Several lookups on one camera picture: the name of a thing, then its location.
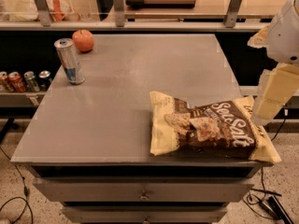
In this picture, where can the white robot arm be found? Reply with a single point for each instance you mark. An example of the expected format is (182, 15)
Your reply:
(281, 40)

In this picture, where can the brown sea salt chip bag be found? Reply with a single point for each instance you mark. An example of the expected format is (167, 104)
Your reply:
(221, 129)

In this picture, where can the white orange plastic bag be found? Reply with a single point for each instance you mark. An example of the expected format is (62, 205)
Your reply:
(25, 10)

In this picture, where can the grey drawer cabinet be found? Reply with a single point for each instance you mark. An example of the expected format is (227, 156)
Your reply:
(88, 145)

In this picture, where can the silver blue energy drink can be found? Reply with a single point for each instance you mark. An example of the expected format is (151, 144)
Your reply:
(68, 56)

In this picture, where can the red apple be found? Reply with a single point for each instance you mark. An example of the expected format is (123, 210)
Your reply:
(83, 40)

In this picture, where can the blue silver soda can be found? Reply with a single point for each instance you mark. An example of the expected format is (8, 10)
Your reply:
(45, 78)

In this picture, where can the upper grey drawer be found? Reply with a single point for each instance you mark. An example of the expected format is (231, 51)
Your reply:
(87, 190)

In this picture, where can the grey drawer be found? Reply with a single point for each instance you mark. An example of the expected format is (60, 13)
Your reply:
(145, 214)
(87, 190)

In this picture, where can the red soda can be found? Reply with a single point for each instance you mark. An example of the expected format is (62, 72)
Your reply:
(5, 82)
(17, 82)

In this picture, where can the lower grey drawer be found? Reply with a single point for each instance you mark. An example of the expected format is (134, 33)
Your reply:
(145, 214)

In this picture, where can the low grey shelf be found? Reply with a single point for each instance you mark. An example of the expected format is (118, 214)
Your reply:
(21, 99)

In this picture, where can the red soda can far left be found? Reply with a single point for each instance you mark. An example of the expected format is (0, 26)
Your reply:
(5, 82)

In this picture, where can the black power strip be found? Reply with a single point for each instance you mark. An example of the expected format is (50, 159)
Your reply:
(279, 210)

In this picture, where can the grey counter rail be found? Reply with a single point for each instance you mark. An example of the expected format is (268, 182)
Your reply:
(134, 26)

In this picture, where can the right metal bracket post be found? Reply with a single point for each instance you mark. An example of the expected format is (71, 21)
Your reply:
(232, 13)

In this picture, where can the metal bracket post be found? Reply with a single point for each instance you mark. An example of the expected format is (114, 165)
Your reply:
(119, 12)
(43, 12)
(232, 13)

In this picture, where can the middle metal bracket post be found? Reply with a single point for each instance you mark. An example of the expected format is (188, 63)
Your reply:
(119, 12)

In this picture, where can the left metal bracket post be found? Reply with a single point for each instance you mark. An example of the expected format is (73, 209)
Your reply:
(43, 12)

